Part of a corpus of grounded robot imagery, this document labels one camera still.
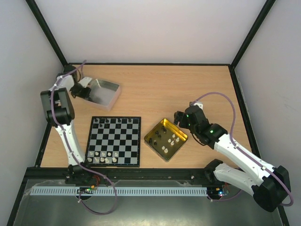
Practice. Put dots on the black silver chess board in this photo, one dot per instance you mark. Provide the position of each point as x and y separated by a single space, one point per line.
108 142

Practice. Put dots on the gold metal tin box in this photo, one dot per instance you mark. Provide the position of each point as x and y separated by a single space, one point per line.
163 142

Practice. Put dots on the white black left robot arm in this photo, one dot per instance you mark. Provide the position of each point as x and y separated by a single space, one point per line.
59 112

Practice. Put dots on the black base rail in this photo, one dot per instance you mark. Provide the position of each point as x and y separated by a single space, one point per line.
192 176

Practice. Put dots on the white slotted cable duct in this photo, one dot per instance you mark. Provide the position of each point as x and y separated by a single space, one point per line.
121 191

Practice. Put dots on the silver metal tin lid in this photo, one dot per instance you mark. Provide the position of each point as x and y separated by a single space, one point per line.
104 94

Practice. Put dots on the controller circuit board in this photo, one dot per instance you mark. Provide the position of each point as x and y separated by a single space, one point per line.
86 190
217 193

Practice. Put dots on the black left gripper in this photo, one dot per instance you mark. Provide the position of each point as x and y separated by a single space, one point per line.
85 95

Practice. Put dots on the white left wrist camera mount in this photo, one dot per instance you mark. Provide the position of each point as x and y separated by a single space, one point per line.
84 82

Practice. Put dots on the black enclosure frame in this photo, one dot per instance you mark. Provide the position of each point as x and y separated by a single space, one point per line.
37 172

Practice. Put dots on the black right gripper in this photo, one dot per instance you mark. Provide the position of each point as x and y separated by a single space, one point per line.
182 119

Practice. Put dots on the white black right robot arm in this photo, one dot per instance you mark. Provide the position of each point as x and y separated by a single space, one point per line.
267 184

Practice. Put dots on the right controller circuit board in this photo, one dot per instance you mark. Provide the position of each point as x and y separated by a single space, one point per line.
217 193

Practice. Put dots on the left controller circuit board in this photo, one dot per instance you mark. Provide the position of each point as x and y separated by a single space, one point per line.
86 190

